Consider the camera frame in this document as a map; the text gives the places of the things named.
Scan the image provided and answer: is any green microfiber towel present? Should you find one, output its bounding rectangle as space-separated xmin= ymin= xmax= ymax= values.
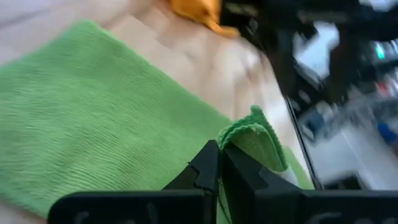
xmin=0 ymin=18 xmax=315 ymax=224

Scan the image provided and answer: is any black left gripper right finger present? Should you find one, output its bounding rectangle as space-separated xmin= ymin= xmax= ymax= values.
xmin=221 ymin=142 xmax=398 ymax=224

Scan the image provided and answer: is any black aluminium table frame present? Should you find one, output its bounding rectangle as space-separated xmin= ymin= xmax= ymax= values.
xmin=219 ymin=0 xmax=324 ymax=190

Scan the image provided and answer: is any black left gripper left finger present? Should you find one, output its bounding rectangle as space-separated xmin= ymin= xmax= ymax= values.
xmin=47 ymin=139 xmax=223 ymax=224

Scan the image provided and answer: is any orange microfiber towel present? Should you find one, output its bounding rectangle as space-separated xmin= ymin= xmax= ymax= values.
xmin=169 ymin=0 xmax=241 ymax=39

